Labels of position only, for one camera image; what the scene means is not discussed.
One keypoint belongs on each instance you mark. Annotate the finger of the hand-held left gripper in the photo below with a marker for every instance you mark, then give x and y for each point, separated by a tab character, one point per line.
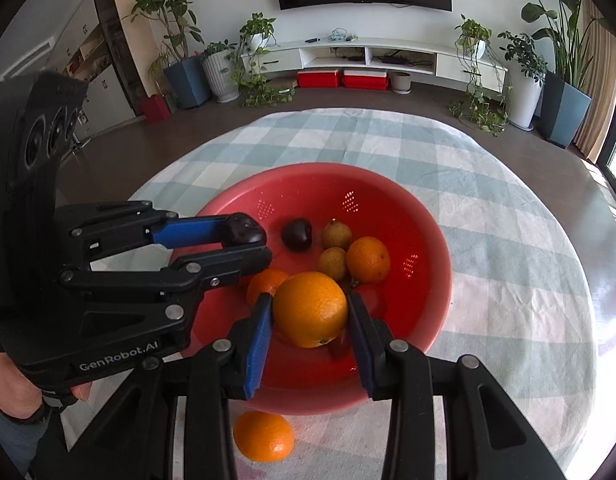
228	265
188	230

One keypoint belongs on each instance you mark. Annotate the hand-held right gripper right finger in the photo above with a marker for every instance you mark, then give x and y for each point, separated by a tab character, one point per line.
362	347

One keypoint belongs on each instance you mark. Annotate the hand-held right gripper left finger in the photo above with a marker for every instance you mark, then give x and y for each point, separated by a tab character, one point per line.
258	345

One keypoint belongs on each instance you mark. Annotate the orange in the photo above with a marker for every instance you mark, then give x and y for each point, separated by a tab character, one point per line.
310	308
262	285
368	259
263	436

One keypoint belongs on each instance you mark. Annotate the dark purple plum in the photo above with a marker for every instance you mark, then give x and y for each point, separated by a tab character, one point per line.
245	229
296	233

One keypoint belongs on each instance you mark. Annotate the tan round fruit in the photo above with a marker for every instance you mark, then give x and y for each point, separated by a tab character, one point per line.
333	262
336	234

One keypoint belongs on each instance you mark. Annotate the red plastic colander basin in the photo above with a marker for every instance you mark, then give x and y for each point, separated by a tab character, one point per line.
412	240

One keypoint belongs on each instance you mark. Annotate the person's left forearm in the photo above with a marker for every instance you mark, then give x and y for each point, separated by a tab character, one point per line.
8	447

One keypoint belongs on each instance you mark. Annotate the person's left hand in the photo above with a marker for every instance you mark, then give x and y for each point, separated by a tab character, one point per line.
15	385

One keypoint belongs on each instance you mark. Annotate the small red floor box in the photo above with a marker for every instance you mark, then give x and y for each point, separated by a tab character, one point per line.
155	107

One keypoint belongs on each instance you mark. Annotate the tall plant in blue pot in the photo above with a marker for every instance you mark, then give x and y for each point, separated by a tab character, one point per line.
188	82

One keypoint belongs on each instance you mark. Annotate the plant in white ribbed pot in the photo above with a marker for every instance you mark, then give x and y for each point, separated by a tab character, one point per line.
220	77

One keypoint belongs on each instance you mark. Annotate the green checked tablecloth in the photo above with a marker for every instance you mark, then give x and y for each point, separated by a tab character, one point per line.
487	210

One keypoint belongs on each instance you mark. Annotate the red storage box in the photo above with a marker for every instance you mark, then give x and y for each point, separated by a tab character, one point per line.
316	79
365	80

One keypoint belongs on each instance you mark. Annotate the trailing plant in white pot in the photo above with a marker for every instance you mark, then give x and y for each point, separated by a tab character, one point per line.
480	47
258	40

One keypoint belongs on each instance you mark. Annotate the white air vent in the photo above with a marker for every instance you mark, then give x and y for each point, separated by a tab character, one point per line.
35	52

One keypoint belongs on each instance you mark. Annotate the small beige pot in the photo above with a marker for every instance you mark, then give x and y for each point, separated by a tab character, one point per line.
401	82

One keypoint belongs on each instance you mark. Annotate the plant in tall white pot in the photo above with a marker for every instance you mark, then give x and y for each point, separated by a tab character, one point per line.
525	100

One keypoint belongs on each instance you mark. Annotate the white television cabinet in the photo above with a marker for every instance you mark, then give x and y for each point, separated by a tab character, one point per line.
457	65

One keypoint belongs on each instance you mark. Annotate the large-leaf plant in dark pot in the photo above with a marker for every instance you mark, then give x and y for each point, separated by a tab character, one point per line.
562	110

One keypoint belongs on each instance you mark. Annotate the beige curtain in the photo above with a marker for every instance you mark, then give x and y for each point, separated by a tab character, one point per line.
595	85

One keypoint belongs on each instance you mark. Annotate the beige wall cabinet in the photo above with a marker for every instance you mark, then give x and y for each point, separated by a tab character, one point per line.
108	90

